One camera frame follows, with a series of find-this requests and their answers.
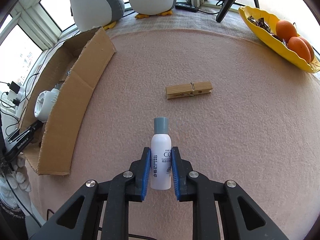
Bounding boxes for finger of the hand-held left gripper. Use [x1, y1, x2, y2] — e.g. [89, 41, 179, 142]
[7, 121, 42, 143]

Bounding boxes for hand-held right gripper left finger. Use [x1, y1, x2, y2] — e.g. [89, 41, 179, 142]
[30, 147, 152, 240]

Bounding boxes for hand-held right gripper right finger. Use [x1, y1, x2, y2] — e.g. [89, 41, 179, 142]
[171, 146, 290, 240]

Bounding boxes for white bottle grey cap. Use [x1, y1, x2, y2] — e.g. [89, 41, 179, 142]
[150, 117, 172, 191]

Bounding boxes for white plug-in device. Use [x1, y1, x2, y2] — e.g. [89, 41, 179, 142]
[34, 82, 61, 123]

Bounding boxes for cardboard box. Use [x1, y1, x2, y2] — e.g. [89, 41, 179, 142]
[19, 26, 117, 175]

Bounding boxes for person's left hand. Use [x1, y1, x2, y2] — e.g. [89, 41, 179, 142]
[0, 152, 32, 207]

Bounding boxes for white power strip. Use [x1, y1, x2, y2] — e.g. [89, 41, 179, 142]
[7, 86, 27, 113]

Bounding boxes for wooden clothespin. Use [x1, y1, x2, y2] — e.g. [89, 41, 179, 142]
[166, 81, 214, 100]

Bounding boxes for large penguin plush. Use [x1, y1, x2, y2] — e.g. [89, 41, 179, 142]
[64, 0, 125, 31]

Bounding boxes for yellow fruit bowl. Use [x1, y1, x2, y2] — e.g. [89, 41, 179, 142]
[238, 5, 320, 74]

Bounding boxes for black remote control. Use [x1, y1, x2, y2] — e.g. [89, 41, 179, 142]
[175, 3, 199, 13]

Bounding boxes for pile of wrapped candies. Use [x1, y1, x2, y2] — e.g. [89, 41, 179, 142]
[247, 16, 289, 46]

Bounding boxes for black tripod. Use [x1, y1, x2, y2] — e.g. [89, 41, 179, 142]
[205, 0, 260, 23]

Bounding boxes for orange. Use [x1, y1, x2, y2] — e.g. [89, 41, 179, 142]
[299, 36, 315, 63]
[276, 20, 298, 40]
[288, 37, 312, 59]

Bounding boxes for thick black gripper cable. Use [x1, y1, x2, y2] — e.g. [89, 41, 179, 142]
[2, 162, 54, 228]

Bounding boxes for white window frame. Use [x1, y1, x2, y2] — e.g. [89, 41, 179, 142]
[0, 0, 205, 55]

